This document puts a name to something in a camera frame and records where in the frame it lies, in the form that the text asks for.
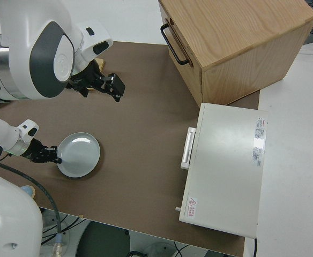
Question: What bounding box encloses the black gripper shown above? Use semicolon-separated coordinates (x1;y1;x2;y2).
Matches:
24;137;63;164
65;61;126;103

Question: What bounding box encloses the gray plate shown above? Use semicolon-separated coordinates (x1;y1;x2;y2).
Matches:
56;132;102;179

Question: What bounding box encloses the brown table mat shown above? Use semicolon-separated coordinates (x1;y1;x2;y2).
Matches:
0;41;262;257

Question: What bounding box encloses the wooden box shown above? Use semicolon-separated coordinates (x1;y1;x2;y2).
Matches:
158;0;313;105

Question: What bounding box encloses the white toaster oven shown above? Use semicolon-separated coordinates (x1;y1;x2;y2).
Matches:
178;103;269;238

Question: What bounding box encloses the thick gray cable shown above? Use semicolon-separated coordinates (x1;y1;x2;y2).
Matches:
0;157;64;257

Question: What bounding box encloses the black box handle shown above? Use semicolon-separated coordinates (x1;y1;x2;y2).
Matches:
160;23;190;66

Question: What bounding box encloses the dark round base plate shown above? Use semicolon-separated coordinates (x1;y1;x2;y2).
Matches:
78;221;131;257

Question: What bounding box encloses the toaster oven door handle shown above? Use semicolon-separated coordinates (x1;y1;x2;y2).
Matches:
180;127;197;170

